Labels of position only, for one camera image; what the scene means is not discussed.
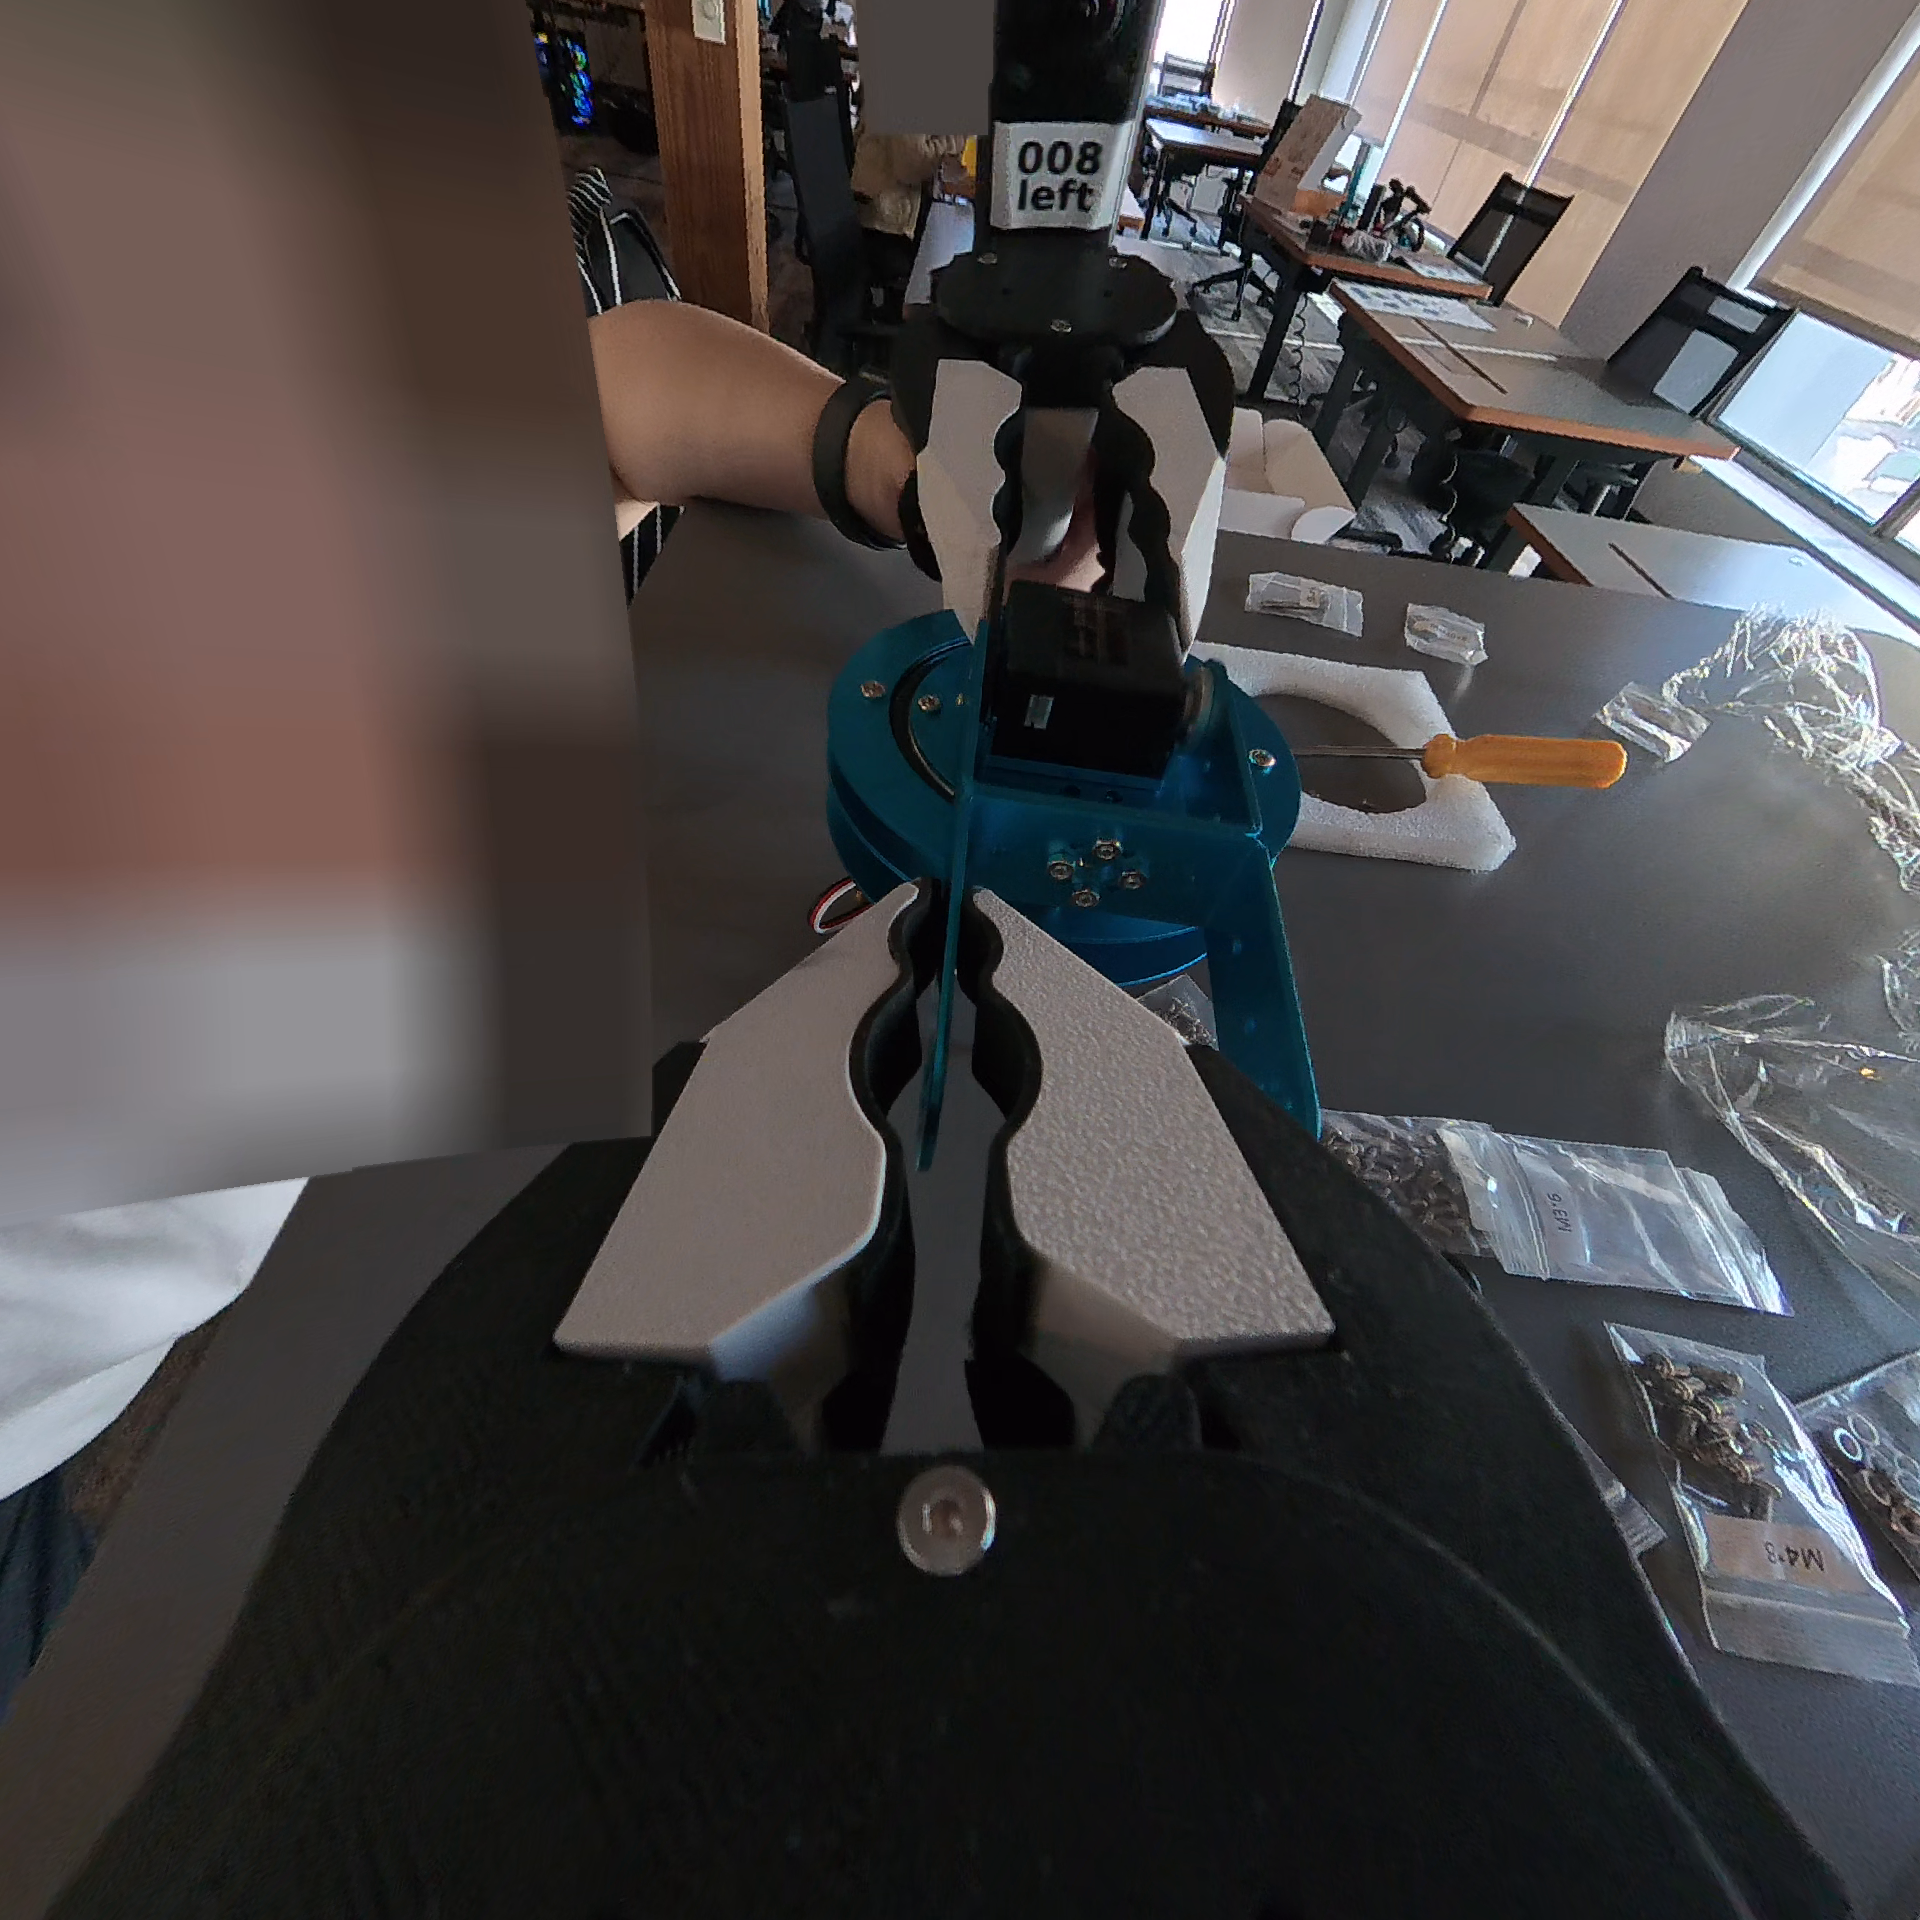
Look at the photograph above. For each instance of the white foam packing sheet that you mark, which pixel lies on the white foam packing sheet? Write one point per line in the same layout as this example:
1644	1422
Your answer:
1437	843

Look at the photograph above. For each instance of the wood-edged office table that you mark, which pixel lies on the wood-edged office table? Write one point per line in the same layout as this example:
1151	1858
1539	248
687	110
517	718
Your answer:
1724	555
1528	374
1203	133
1350	248

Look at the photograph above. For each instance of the person's white shirt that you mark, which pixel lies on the person's white shirt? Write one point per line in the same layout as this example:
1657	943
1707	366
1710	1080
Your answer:
120	1307

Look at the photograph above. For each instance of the person's dark trousers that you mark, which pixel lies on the person's dark trousers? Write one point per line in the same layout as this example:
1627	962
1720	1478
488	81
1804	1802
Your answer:
30	1587

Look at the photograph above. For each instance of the person's left forearm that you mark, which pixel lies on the person's left forearm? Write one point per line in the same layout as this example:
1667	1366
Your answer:
702	404

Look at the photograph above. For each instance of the cardboard box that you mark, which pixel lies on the cardboard box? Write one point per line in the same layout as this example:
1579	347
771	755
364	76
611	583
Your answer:
1306	154

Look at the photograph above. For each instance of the black mesh office chair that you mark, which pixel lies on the black mesh office chair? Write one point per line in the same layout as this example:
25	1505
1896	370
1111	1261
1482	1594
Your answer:
1696	339
1515	225

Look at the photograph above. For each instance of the wooden pillar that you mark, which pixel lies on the wooden pillar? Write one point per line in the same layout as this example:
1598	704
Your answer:
702	154

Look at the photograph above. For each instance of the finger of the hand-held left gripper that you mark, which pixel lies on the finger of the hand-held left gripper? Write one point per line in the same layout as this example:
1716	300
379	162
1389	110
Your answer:
957	480
1192	480

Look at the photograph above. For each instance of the cluster of small screw bags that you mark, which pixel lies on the cluster of small screw bags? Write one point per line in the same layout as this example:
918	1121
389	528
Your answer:
1619	1215

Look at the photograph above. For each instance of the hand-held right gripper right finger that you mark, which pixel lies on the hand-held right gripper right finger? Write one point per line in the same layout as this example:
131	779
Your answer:
1140	1202

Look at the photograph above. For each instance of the black white striped garment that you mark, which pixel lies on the black white striped garment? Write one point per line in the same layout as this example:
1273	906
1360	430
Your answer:
609	239

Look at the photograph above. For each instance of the crumpled clear plastic wrap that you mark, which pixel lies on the crumpled clear plastic wrap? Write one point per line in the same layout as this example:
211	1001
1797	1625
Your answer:
1797	692
1797	1110

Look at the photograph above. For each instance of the single clear zip pouch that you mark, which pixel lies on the single clear zip pouch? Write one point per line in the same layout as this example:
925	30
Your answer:
1300	599
1441	632
1650	724

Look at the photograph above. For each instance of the blue toy robot arm base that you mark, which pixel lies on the blue toy robot arm base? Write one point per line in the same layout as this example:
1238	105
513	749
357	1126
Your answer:
1111	843

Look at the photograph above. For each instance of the beige roller blind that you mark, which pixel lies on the beige roller blind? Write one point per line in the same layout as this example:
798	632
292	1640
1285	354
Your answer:
1846	192

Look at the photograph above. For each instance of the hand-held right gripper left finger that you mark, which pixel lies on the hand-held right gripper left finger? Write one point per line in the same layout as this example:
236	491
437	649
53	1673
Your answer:
734	1183

